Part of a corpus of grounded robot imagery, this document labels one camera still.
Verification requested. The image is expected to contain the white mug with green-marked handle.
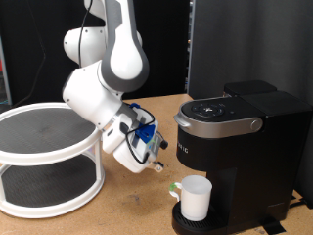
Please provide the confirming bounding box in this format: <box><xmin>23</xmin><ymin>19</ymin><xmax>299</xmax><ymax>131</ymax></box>
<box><xmin>168</xmin><ymin>174</ymin><xmax>213</xmax><ymax>222</ymax></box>

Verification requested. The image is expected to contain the grey metal rack upright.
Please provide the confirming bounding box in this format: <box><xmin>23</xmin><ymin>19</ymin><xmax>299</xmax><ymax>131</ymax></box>
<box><xmin>0</xmin><ymin>35</ymin><xmax>13</xmax><ymax>107</ymax></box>

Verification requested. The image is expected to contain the black camera cable on arm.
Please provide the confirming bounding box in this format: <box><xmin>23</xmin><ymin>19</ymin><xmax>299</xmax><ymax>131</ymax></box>
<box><xmin>77</xmin><ymin>0</ymin><xmax>157</xmax><ymax>165</ymax></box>

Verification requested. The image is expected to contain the black Keurig coffee machine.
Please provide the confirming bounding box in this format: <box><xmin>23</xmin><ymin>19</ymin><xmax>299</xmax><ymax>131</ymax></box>
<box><xmin>171</xmin><ymin>90</ymin><xmax>313</xmax><ymax>235</ymax></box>

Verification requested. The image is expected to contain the aluminium frame profile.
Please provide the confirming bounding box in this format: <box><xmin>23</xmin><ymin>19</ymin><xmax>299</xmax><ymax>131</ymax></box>
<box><xmin>186</xmin><ymin>0</ymin><xmax>197</xmax><ymax>96</ymax></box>

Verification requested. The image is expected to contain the white two-tier turntable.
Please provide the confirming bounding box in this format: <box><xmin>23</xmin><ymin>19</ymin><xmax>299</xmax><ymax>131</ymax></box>
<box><xmin>0</xmin><ymin>102</ymin><xmax>106</xmax><ymax>219</ymax></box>

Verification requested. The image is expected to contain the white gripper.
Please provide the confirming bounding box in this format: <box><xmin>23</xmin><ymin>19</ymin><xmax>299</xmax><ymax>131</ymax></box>
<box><xmin>112</xmin><ymin>108</ymin><xmax>170</xmax><ymax>174</ymax></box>

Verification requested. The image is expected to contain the thin black hanging cable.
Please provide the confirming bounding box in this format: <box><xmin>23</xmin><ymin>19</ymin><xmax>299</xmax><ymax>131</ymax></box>
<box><xmin>9</xmin><ymin>0</ymin><xmax>47</xmax><ymax>107</ymax></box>

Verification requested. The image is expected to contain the black tape patch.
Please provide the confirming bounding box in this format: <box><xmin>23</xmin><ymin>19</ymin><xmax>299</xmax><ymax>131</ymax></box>
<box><xmin>259</xmin><ymin>214</ymin><xmax>288</xmax><ymax>235</ymax></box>

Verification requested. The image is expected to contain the black power cable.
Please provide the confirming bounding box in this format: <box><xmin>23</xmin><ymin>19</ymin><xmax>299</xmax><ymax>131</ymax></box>
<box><xmin>288</xmin><ymin>195</ymin><xmax>309</xmax><ymax>211</ymax></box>

